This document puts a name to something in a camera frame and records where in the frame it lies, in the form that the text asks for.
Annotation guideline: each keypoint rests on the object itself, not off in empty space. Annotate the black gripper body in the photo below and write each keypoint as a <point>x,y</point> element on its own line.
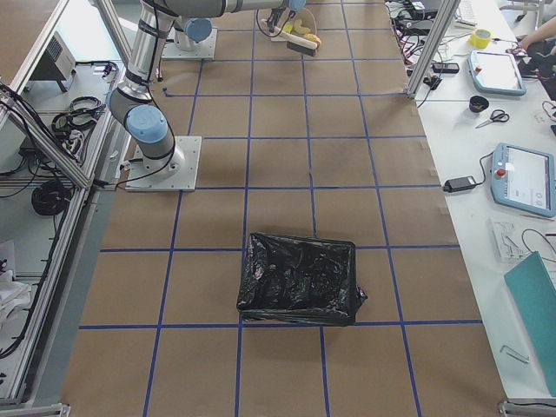
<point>274,14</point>

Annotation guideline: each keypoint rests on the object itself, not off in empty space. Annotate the pale yellow peel scrap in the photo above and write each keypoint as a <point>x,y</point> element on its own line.
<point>299,28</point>

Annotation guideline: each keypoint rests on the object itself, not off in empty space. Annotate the white hand brush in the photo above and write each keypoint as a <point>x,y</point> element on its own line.
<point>297,43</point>

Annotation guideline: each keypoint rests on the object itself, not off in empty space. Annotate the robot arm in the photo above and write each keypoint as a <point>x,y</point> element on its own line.
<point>131,102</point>

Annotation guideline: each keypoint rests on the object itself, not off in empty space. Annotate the black bin at edge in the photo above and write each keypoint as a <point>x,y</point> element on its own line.
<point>300,280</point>

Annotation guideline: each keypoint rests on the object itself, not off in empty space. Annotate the yellow tape roll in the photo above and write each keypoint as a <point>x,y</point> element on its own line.
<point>480,38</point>

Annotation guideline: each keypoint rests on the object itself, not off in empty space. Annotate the black small bowl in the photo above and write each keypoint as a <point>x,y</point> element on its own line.
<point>478,104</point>

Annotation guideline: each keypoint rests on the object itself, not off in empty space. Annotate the grey control box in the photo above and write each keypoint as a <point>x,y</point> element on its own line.
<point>56,63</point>

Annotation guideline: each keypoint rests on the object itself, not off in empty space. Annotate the upper teach pendant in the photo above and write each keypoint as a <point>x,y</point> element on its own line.
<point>495,73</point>

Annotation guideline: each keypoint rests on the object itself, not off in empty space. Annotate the teach pendant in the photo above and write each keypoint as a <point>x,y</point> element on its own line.
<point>524,179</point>
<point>495,73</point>

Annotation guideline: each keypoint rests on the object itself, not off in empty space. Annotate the scissors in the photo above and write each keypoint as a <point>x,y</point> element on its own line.
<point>497,115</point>

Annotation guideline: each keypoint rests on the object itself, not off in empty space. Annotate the black power brick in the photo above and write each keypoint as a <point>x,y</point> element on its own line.
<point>459,184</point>

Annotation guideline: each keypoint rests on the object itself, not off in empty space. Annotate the lower teach pendant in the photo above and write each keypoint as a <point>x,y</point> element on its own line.
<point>524,179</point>

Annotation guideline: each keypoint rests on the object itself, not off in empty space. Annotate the paper sheet with drawing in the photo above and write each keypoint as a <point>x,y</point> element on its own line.
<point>507,242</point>

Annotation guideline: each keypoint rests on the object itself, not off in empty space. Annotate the teal folder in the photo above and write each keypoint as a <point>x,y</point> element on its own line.
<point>533,293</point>

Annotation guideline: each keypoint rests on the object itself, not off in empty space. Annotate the hex key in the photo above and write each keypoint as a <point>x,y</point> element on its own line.
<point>514,354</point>

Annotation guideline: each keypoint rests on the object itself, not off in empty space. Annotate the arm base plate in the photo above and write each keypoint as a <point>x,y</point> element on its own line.
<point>179,174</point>
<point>180,47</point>

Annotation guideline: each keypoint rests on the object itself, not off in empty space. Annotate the front aluminium frame post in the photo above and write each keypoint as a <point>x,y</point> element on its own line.
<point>440,25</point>

